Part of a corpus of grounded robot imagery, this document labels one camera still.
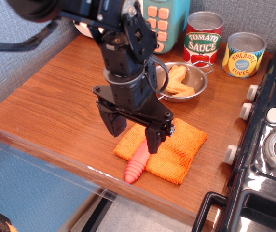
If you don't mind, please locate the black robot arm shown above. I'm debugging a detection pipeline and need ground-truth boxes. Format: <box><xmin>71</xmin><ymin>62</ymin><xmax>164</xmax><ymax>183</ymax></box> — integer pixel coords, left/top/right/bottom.
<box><xmin>8</xmin><ymin>0</ymin><xmax>175</xmax><ymax>154</ymax></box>

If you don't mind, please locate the black braided cable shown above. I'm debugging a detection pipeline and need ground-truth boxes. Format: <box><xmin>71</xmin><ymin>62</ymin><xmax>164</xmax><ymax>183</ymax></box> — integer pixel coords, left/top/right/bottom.
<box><xmin>0</xmin><ymin>20</ymin><xmax>59</xmax><ymax>52</ymax></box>

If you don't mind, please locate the small steel pot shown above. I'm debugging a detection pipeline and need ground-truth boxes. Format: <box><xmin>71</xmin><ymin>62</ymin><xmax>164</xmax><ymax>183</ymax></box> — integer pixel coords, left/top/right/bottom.
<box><xmin>156</xmin><ymin>61</ymin><xmax>213</xmax><ymax>104</ymax></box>

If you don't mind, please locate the teal toy microwave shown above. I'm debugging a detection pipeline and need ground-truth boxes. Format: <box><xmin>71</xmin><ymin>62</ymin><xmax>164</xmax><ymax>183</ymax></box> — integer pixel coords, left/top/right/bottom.
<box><xmin>75</xmin><ymin>0</ymin><xmax>190</xmax><ymax>59</ymax></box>

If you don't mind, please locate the orange folded cloth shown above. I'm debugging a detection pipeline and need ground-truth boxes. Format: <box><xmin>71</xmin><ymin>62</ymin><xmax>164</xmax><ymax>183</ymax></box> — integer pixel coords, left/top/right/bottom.
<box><xmin>113</xmin><ymin>118</ymin><xmax>208</xmax><ymax>184</ymax></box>

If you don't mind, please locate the black toy stove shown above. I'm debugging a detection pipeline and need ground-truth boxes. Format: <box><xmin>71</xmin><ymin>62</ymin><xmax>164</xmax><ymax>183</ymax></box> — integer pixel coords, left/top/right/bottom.
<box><xmin>192</xmin><ymin>50</ymin><xmax>276</xmax><ymax>232</ymax></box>

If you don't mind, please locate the pineapple slices can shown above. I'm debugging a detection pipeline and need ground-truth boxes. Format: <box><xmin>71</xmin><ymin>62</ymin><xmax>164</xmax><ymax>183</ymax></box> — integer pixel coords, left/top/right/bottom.
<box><xmin>222</xmin><ymin>32</ymin><xmax>267</xmax><ymax>78</ymax></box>

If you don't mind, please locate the tomato sauce can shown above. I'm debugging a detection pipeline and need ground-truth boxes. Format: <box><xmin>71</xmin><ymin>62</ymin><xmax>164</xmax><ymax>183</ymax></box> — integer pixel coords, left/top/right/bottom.
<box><xmin>183</xmin><ymin>11</ymin><xmax>224</xmax><ymax>68</ymax></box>

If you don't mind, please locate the red handled metal spoon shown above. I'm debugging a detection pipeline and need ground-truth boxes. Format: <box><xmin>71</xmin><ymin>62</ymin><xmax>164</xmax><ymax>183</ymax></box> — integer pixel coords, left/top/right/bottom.
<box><xmin>124</xmin><ymin>140</ymin><xmax>151</xmax><ymax>184</ymax></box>

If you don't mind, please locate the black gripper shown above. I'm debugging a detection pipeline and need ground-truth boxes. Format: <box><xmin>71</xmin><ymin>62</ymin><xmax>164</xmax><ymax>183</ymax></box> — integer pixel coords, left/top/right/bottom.
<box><xmin>93</xmin><ymin>59</ymin><xmax>175</xmax><ymax>154</ymax></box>

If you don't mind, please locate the toy chicken wing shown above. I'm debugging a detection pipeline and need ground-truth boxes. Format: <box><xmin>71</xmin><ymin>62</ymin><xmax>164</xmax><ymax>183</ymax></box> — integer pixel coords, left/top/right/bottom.
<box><xmin>166</xmin><ymin>65</ymin><xmax>195</xmax><ymax>97</ymax></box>

